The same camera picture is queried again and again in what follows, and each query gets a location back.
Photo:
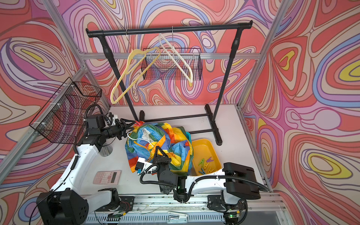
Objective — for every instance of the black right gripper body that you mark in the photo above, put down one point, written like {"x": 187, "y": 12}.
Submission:
{"x": 163, "y": 163}

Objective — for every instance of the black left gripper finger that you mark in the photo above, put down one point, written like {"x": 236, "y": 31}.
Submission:
{"x": 127, "y": 123}
{"x": 127, "y": 131}

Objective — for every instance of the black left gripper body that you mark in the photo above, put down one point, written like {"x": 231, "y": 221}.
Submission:
{"x": 117, "y": 131}

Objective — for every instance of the white wire hanger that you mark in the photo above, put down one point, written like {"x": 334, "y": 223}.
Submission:
{"x": 145, "y": 141}

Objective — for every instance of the red clothespin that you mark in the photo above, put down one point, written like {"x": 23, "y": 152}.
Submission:
{"x": 138, "y": 123}

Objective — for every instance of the multicolour patchwork jacket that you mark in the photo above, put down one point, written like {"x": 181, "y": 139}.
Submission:
{"x": 174, "y": 141}

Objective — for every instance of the green clothespin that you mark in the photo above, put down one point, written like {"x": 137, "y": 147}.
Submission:
{"x": 202, "y": 161}

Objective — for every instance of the silver hook hanger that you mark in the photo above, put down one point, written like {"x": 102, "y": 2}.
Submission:
{"x": 175, "y": 56}

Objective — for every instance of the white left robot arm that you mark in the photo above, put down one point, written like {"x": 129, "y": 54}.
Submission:
{"x": 63, "y": 203}

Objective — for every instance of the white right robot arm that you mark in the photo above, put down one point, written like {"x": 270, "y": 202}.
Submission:
{"x": 234, "y": 180}

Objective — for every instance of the cup of pencils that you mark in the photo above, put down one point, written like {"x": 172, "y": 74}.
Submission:
{"x": 106, "y": 150}

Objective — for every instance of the yellow plastic tray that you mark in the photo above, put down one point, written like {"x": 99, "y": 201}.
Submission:
{"x": 203, "y": 148}

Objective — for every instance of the pink calculator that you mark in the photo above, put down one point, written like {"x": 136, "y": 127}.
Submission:
{"x": 107, "y": 177}

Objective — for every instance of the black clothes rack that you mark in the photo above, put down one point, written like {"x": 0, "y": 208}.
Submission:
{"x": 211, "y": 115}

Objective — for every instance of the small black wire basket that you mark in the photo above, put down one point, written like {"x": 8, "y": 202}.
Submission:
{"x": 165, "y": 69}

